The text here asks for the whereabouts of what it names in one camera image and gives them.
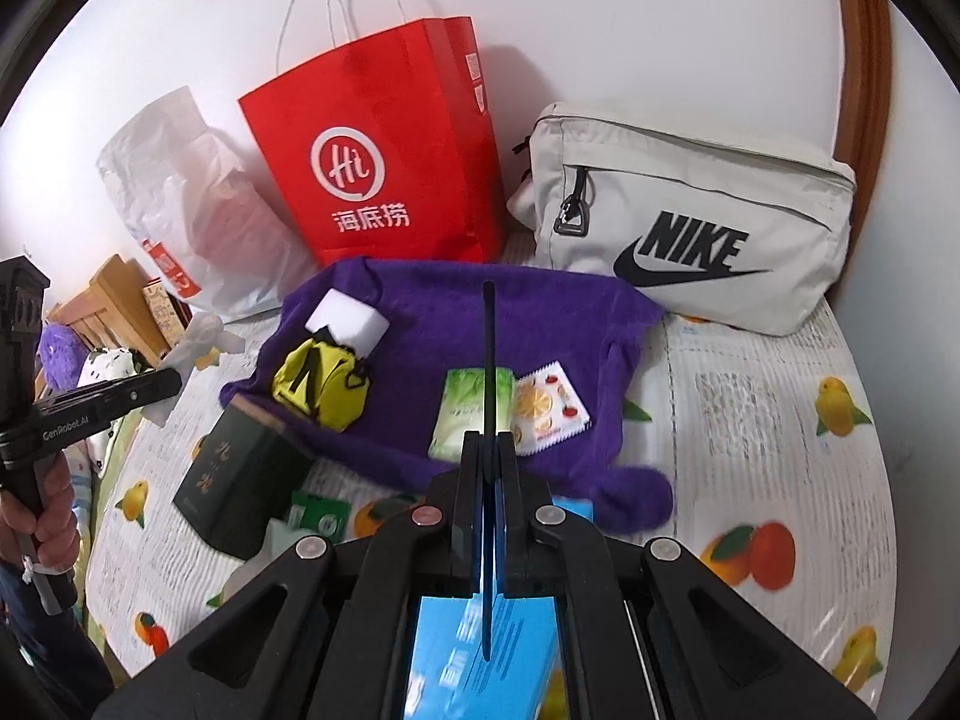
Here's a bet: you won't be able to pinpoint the white sponge block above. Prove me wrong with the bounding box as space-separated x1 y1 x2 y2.
305 287 391 357

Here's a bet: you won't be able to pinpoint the dark tea tin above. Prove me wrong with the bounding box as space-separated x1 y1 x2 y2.
172 394 316 560

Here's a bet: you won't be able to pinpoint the patterned notebook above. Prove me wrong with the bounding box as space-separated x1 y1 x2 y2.
142 281 188 350

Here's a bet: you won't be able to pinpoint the yellow bag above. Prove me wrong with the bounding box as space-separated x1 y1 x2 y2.
271 337 372 434

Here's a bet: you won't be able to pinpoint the green wet wipes packet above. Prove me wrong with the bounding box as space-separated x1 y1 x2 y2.
289 491 350 545

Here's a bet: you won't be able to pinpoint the purple towel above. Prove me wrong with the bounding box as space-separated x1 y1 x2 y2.
219 256 674 533

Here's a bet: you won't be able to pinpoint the white plastic shopping bag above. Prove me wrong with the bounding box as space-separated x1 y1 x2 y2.
96 86 320 323

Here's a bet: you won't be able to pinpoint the purple plush toy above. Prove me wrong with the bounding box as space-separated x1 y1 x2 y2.
37 324 83 391

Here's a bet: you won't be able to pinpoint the fruit print wipe packet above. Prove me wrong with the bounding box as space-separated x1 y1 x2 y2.
510 360 591 457

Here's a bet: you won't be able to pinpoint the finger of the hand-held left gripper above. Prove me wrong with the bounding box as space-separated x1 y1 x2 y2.
105 369 183 421

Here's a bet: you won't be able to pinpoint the brown wooden door frame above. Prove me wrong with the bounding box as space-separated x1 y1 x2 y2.
829 0 893 293

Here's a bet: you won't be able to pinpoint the grey waist bag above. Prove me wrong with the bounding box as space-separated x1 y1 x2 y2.
506 101 857 336

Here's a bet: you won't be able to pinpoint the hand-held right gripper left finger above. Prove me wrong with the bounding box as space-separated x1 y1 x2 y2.
90 431 492 720

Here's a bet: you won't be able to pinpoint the person's dark trousers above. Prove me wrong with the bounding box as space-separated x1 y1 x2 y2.
0 562 113 698

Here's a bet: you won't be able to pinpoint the person's left hand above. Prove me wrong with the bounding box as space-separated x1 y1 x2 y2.
0 454 85 578

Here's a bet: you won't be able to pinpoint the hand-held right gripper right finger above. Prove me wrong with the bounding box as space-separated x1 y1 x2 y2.
495 431 878 720

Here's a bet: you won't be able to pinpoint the green tissue pack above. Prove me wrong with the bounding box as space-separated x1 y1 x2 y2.
427 367 515 462

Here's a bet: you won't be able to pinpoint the fruit print tablecloth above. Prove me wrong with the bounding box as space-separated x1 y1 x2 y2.
79 240 901 695

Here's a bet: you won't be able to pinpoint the wooden chair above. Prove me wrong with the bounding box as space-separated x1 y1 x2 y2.
45 255 170 368

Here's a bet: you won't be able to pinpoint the red paper shopping bag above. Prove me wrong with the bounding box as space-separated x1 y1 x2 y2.
238 0 505 267

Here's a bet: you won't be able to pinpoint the polka dot pillow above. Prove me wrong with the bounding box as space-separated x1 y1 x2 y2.
79 347 140 391

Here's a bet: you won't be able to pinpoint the blue tissue pack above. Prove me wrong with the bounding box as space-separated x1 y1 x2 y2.
405 493 599 720

